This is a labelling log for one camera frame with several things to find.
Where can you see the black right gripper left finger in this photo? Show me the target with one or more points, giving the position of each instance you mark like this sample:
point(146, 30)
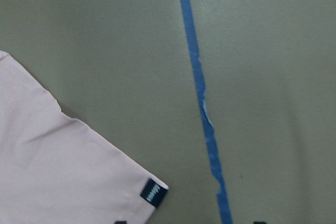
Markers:
point(120, 222)

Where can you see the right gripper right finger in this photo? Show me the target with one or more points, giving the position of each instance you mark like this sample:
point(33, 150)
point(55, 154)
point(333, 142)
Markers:
point(259, 222)

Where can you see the pink Snoopy t-shirt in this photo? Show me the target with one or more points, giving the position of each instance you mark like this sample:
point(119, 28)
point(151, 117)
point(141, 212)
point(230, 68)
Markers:
point(56, 169)

